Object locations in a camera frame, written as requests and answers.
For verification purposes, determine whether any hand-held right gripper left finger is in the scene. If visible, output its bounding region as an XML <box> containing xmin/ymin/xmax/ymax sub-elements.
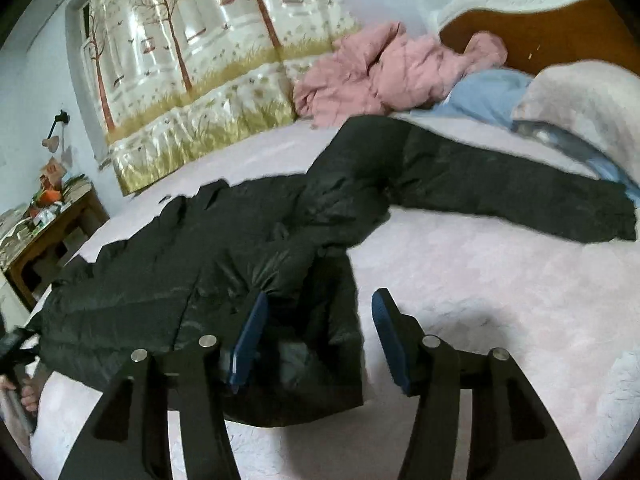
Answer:
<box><xmin>60</xmin><ymin>291</ymin><xmax>271</xmax><ymax>480</ymax></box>

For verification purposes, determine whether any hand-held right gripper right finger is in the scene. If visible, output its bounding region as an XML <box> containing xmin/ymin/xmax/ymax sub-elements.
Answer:
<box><xmin>371</xmin><ymin>288</ymin><xmax>581</xmax><ymax>480</ymax></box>

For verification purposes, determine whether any black puffer coat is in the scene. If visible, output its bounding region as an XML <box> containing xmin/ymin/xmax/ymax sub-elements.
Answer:
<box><xmin>27</xmin><ymin>115</ymin><xmax>637</xmax><ymax>430</ymax></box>

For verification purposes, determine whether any person's left hand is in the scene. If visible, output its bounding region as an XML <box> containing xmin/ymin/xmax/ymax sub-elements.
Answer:
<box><xmin>0</xmin><ymin>374</ymin><xmax>40</xmax><ymax>413</ymax></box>

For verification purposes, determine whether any wooden desk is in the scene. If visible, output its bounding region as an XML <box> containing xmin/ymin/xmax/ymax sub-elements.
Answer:
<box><xmin>2</xmin><ymin>187</ymin><xmax>111</xmax><ymax>311</ymax></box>

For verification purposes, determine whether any pink quilted jacket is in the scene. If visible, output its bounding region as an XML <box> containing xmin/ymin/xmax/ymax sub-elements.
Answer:
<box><xmin>292</xmin><ymin>21</ymin><xmax>508</xmax><ymax>128</ymax></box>

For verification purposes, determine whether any light blue cloth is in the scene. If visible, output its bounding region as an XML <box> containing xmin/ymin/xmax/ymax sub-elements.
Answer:
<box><xmin>430</xmin><ymin>69</ymin><xmax>640</xmax><ymax>206</ymax></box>

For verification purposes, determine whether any tree print curtain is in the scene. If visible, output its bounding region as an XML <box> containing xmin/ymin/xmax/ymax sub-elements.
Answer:
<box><xmin>87</xmin><ymin>0</ymin><xmax>366</xmax><ymax>196</ymax></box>

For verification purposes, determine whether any white fluffy blanket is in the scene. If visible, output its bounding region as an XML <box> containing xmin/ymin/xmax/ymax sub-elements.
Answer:
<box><xmin>511</xmin><ymin>60</ymin><xmax>640</xmax><ymax>181</ymax></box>

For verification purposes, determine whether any wooden bed headboard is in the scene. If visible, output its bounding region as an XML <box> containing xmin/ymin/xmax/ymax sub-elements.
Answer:
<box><xmin>437</xmin><ymin>0</ymin><xmax>640</xmax><ymax>78</ymax></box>

